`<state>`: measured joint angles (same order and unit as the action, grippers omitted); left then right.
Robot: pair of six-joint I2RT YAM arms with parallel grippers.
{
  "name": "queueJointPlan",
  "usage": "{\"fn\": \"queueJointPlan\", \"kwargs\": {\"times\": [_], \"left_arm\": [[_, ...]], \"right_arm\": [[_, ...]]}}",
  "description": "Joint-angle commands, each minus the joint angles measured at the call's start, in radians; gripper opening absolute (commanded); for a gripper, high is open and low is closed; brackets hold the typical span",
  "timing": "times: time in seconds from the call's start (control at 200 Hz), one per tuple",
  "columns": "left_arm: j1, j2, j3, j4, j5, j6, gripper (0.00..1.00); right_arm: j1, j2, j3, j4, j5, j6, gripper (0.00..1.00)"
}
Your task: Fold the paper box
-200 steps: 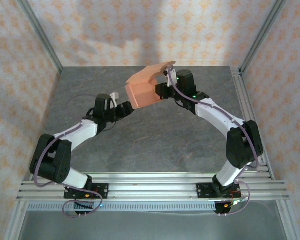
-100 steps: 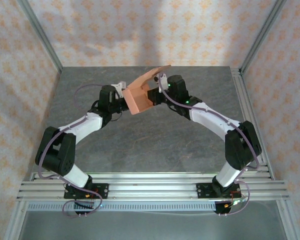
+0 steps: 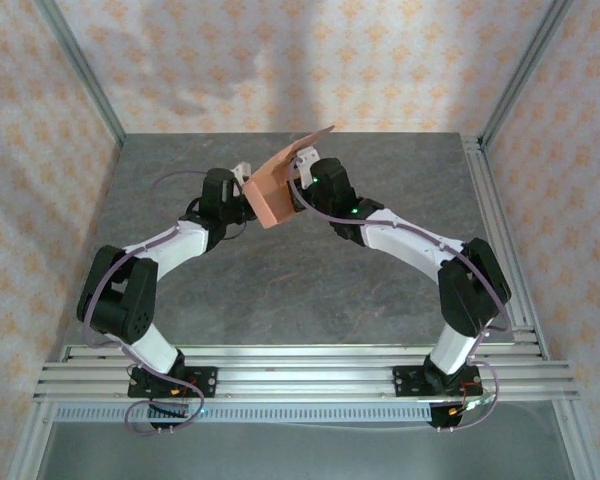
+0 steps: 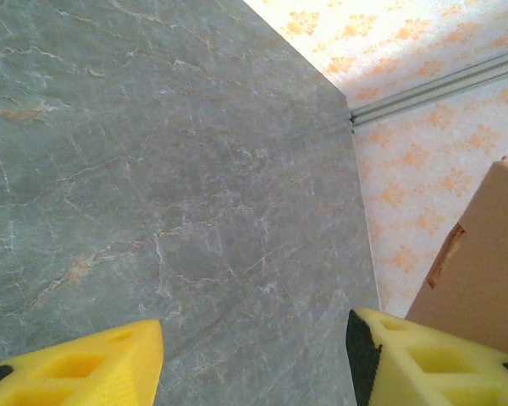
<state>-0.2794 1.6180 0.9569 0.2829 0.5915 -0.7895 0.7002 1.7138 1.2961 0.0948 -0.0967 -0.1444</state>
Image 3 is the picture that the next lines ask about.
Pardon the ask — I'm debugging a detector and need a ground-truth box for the orange paper box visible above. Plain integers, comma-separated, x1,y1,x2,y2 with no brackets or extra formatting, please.
243,124,337,231

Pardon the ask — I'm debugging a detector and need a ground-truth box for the aluminium side rail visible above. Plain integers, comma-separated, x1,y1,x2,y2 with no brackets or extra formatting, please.
461,133,550,361

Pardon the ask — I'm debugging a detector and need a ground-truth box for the aluminium mounting rail beam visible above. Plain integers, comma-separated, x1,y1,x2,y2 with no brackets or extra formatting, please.
32,343,580,404

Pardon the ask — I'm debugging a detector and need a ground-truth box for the aluminium frame post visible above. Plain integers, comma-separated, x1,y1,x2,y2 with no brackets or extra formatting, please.
37,0,127,149
478,0,572,147

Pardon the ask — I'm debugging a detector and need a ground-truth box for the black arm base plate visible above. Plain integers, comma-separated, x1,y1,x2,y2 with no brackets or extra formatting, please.
128,366,219,400
392,364,483,399

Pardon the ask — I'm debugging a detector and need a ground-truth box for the black electronics board with wires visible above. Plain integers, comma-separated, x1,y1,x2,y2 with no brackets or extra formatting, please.
427,399,476,432
147,399,192,432

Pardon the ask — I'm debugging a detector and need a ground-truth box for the slotted grey cable tray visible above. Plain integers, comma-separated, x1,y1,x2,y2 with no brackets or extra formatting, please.
52,403,434,424

